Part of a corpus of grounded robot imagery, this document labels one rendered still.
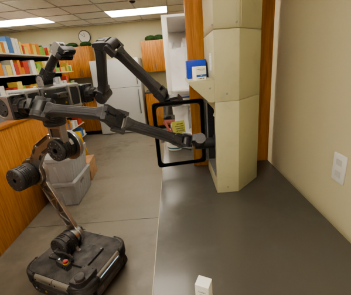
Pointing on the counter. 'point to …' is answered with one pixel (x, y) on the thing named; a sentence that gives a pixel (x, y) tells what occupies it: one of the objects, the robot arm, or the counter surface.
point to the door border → (200, 122)
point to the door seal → (156, 126)
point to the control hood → (204, 88)
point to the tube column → (231, 14)
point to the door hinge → (205, 126)
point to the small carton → (199, 72)
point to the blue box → (193, 66)
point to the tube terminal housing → (234, 104)
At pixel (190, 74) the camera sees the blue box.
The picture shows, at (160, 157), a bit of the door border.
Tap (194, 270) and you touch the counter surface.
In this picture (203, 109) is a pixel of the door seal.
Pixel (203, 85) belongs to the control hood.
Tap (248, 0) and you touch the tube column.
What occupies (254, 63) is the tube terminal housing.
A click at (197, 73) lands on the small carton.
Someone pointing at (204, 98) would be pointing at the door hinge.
